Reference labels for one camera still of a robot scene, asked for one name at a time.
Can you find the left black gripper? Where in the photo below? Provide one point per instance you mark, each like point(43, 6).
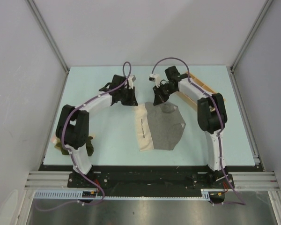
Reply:
point(132, 101)

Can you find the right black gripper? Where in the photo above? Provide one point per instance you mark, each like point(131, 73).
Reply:
point(159, 98)

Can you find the grey beige underwear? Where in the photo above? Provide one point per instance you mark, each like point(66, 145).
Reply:
point(158, 127)

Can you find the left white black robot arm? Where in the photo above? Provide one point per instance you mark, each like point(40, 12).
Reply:
point(73, 125)

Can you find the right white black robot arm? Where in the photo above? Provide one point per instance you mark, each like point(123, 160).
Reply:
point(212, 125)

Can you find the olive green underwear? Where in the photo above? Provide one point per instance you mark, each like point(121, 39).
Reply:
point(90, 146)

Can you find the wooden compartment box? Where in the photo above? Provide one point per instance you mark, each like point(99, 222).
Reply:
point(198, 95)

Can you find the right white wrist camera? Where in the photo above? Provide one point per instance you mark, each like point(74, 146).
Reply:
point(155, 78)

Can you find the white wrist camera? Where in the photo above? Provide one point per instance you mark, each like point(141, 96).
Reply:
point(155, 78)
point(130, 83)

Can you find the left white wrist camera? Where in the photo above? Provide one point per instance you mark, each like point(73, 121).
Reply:
point(130, 83)

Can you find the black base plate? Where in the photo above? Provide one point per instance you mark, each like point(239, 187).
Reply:
point(150, 180)

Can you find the slotted cable duct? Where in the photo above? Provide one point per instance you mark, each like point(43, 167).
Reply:
point(196, 195)

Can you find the left aluminium frame post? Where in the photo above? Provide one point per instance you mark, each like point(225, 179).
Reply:
point(47, 34)

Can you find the aluminium frame post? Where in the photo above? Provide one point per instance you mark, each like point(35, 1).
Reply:
point(47, 34)
point(258, 21)

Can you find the aluminium front rail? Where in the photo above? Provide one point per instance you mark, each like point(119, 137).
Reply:
point(244, 181)

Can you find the right aluminium frame post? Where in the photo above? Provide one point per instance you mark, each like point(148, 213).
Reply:
point(258, 21)

